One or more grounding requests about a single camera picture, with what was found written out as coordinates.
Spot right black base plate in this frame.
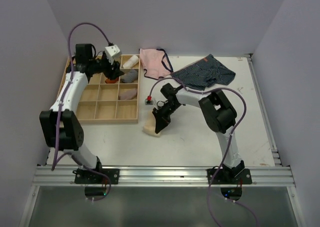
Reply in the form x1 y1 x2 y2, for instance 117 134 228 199
206 168 253 185

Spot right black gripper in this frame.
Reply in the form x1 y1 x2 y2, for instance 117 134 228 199
152 101 180 133

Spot orange rolled underwear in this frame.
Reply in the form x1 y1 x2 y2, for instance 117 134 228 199
104 78 119 84

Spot pink underwear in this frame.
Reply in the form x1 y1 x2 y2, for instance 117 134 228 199
139 48 174 80

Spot mauve rolled underwear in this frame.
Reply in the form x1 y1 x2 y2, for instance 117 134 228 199
118 89 138 100

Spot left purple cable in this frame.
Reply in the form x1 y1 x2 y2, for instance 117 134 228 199
51 21 114 202

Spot blue striped boxer shorts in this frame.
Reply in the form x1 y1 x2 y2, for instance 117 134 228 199
171 54 236 91

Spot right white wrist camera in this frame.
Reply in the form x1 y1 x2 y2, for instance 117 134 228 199
144 95 157 107

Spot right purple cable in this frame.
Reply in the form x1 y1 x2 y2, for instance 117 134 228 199
148 77 258 227

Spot aluminium mounting rail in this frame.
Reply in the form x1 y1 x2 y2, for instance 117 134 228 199
32 165 296 187

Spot grey rolled underwear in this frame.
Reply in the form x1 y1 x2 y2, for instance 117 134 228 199
121 69 139 84

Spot white rolled underwear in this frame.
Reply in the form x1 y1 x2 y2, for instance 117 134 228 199
122 55 139 69

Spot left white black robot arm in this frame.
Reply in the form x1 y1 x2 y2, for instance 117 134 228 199
39 43 124 184

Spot wooden compartment tray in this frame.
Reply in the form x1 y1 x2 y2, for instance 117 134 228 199
57 54 141 125

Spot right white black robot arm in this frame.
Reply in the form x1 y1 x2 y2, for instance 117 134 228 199
152 83 245 184

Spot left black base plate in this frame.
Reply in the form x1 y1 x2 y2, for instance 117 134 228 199
72 168 120 185

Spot purple cable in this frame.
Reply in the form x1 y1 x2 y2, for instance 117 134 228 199
148 77 258 227
51 21 114 202

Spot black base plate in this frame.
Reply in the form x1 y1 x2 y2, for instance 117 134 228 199
72 168 120 185
206 168 253 185

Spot beige underwear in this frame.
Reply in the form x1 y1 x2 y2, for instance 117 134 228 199
142 111 161 137

